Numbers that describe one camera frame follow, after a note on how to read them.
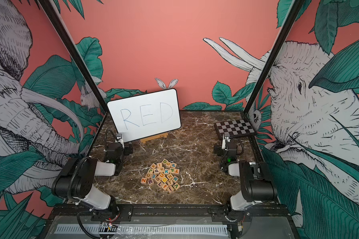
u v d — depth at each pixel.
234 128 1.07
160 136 0.99
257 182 0.46
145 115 0.91
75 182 0.43
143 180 0.82
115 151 0.73
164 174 0.85
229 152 0.72
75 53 0.86
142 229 0.70
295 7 0.69
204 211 0.76
